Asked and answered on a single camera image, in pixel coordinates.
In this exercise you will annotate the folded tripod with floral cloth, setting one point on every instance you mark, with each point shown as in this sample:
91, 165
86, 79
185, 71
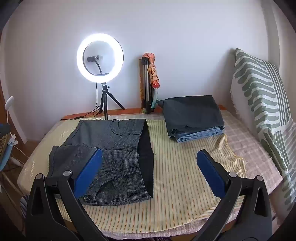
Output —
153, 74

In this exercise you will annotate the grey houndstooth pants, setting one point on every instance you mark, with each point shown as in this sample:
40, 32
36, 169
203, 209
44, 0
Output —
120, 148

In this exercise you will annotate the blue patterned object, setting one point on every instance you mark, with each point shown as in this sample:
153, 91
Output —
3, 143

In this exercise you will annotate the green and white patterned pillow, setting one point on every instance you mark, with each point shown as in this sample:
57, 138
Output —
259, 92

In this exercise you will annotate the folded dark grey pants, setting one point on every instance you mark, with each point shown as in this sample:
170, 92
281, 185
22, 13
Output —
192, 113

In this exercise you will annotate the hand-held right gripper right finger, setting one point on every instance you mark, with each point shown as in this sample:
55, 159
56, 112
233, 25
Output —
209, 171

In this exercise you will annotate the yellow striped cloth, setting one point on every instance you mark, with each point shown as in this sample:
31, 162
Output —
175, 185

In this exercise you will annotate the folded silver tripod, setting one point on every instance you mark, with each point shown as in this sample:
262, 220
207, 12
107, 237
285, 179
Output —
145, 81

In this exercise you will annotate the pink checked blanket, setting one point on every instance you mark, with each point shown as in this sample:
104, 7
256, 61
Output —
249, 148

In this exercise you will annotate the black phone holder clamp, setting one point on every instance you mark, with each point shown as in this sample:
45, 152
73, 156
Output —
92, 58

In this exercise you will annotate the black mini tripod stand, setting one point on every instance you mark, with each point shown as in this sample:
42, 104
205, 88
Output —
105, 104

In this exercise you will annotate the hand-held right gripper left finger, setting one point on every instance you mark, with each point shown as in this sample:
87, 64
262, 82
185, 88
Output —
89, 171

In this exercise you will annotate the folded blue jeans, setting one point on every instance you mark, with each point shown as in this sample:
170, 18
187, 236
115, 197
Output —
196, 137

